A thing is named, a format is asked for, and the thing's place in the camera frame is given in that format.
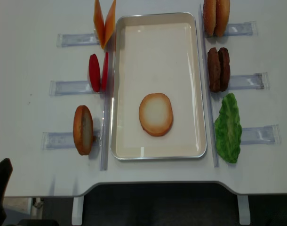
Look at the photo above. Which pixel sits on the red tomato slice left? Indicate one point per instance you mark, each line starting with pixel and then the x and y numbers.
pixel 94 73

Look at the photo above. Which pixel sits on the white rectangular metal tray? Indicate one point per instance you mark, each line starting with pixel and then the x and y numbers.
pixel 157 53

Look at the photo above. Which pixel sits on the sesame bun half left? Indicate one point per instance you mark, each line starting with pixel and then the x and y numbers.
pixel 209 16

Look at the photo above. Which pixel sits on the orange cheese slice right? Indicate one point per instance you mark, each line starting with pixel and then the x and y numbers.
pixel 110 23

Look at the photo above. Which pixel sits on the orange cheese slice left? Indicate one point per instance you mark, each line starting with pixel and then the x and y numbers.
pixel 99 23

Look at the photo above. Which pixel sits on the white table leg left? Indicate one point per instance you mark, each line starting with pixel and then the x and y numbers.
pixel 77 211

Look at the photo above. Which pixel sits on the red tomato slice right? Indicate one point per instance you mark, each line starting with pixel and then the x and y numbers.
pixel 105 72

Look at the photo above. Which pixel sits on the white table leg right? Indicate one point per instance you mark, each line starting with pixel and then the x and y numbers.
pixel 244 210

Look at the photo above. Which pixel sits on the bun half right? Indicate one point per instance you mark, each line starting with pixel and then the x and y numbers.
pixel 222 16

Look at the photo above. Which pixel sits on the brown meat patty right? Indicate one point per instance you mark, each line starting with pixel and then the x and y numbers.
pixel 225 68

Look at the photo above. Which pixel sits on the clear acrylic holder rail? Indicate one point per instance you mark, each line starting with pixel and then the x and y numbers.
pixel 108 94
pixel 208 94

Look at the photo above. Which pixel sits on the clear acrylic holder left rail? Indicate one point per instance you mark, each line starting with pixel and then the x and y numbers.
pixel 108 94

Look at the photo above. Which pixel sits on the red tomato slice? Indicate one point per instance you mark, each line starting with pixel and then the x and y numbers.
pixel 94 73
pixel 105 72

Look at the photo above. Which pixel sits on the clear acrylic holder right rail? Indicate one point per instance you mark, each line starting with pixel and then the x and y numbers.
pixel 208 94

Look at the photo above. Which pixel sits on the green lettuce leaf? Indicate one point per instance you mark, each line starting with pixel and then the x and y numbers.
pixel 228 130

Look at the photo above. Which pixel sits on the bun slice on tray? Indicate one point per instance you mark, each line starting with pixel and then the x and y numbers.
pixel 155 114

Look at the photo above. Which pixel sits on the orange cheese slice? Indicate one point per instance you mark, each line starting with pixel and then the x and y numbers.
pixel 99 23
pixel 110 23

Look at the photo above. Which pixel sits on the brown meat patty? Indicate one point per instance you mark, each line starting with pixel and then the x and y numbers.
pixel 214 70
pixel 225 68

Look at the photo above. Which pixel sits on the white table leg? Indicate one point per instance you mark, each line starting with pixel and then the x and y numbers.
pixel 77 211
pixel 244 210

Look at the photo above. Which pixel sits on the upright bun slice left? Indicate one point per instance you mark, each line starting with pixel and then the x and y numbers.
pixel 83 130

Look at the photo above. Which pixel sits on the brown meat patty left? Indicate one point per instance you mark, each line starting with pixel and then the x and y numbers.
pixel 214 70

